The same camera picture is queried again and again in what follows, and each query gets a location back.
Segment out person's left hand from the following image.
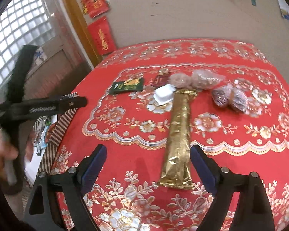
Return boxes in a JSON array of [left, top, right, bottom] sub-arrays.
[[0, 127, 35, 181]]

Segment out long gold snack packet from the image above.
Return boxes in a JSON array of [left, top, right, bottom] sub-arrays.
[[158, 89, 198, 190]]

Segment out clear wrapped dark pastries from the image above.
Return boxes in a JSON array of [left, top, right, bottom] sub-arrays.
[[211, 84, 249, 113]]

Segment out clear bag pink snack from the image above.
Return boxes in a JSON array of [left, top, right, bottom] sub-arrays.
[[169, 73, 192, 89]]

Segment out glass block window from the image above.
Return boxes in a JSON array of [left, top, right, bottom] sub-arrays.
[[0, 0, 55, 87]]

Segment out red floral tablecloth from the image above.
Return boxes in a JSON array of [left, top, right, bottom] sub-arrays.
[[50, 39, 289, 230]]

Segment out clear bag brown snacks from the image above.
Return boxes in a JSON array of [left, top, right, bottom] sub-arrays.
[[191, 69, 225, 90]]

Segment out white jelly cup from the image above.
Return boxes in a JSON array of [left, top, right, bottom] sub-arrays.
[[153, 84, 176, 106]]

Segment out dark green snack packet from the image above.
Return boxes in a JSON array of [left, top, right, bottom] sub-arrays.
[[109, 78, 144, 94]]

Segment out white blue snack packet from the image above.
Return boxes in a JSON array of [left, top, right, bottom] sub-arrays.
[[33, 116, 51, 157]]

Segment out red couplet poster lower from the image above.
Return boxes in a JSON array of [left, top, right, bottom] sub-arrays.
[[87, 16, 117, 55]]

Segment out wooden door frame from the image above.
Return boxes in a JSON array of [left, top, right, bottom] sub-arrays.
[[61, 0, 103, 69]]

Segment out blue white paper picture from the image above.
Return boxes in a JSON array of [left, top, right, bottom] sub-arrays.
[[33, 46, 47, 66]]

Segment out striped white tray box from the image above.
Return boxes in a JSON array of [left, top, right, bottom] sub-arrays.
[[24, 92, 80, 181]]

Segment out dark red small packet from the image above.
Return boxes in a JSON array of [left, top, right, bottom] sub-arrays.
[[151, 68, 171, 88]]

